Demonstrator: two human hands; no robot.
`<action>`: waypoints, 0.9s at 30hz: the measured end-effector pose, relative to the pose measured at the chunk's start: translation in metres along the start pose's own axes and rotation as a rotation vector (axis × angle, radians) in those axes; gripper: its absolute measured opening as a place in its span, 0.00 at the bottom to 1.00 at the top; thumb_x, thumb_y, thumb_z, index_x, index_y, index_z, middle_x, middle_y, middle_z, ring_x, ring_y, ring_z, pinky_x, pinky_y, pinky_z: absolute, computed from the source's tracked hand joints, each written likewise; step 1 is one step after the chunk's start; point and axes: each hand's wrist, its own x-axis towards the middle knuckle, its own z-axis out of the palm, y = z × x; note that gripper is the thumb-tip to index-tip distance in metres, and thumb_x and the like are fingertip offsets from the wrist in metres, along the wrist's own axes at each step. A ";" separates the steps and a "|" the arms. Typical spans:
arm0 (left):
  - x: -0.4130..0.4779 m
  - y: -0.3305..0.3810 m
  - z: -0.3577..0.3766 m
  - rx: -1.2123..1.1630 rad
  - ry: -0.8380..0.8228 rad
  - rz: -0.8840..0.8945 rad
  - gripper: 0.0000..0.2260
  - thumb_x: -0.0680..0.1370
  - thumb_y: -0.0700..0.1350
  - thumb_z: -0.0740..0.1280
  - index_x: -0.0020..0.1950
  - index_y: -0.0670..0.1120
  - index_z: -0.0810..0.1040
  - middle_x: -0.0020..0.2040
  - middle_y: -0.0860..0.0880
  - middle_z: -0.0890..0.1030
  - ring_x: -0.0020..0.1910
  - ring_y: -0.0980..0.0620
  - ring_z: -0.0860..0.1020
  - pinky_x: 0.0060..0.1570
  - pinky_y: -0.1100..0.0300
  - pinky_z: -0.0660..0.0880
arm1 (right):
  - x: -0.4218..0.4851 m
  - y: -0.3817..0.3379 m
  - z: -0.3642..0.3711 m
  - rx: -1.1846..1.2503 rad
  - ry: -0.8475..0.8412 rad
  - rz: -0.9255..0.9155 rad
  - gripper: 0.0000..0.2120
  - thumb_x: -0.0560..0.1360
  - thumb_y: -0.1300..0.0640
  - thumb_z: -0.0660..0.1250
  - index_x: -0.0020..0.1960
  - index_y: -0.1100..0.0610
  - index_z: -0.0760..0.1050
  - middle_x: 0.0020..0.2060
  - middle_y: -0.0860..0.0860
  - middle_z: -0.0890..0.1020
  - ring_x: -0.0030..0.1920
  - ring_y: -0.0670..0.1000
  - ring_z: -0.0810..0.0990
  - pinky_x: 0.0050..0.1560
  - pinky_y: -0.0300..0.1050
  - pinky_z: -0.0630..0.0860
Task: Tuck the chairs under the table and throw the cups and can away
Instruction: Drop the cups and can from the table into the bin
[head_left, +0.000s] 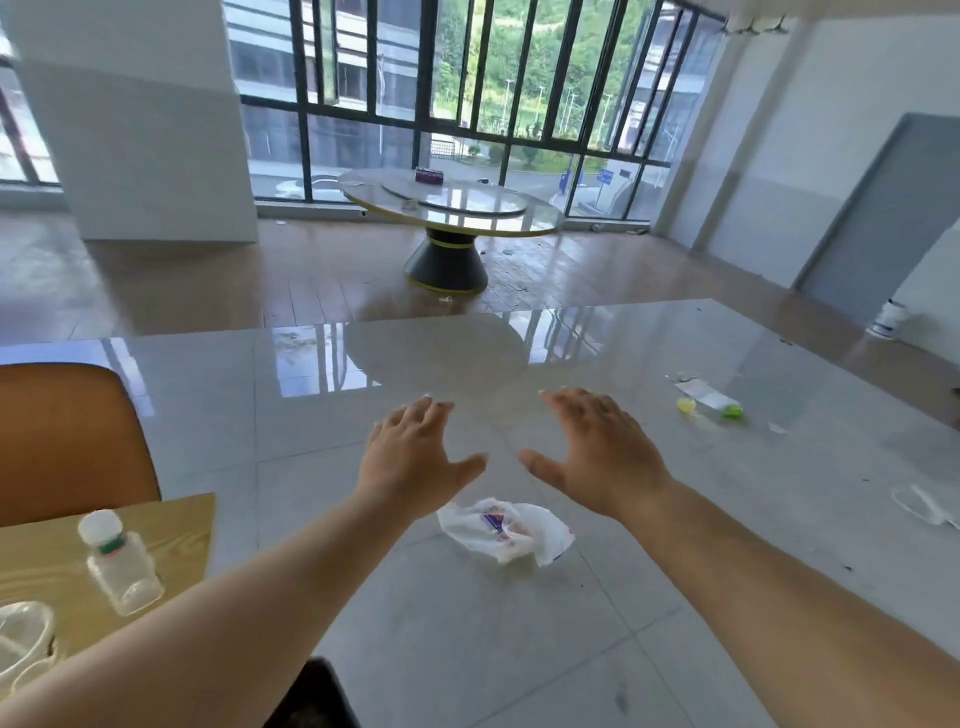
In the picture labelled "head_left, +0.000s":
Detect person's left hand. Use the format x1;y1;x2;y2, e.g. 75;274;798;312
356;395;489;523

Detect person's right hand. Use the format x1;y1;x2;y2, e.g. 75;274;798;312
518;387;673;523

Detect grey waste bin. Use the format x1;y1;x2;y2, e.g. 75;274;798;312
262;657;363;728

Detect clear plastic bottle white cap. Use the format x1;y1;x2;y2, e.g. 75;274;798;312
77;509;166;618

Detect orange grey chair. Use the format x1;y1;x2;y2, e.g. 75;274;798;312
0;363;163;528

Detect person's left forearm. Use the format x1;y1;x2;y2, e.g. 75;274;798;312
0;487;414;728

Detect person's right forearm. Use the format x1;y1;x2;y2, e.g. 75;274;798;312
618;479;960;728

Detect white paper scrap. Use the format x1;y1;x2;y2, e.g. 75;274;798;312
674;378;740;412

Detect white plastic bag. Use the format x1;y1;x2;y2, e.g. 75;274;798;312
437;497;576;568

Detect round glass table black base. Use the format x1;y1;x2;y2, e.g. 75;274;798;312
337;166;565;295

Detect white bucket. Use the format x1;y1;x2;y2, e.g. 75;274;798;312
866;298;910;341

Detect clear plastic wrapper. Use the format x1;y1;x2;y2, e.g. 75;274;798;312
890;483;960;532

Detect grey door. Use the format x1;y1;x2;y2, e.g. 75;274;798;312
794;112;960;309

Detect wooden table black base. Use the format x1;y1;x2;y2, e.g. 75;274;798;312
0;493;217;676

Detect black framed tall window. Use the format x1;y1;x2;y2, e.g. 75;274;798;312
0;29;61;189
223;0;725;223

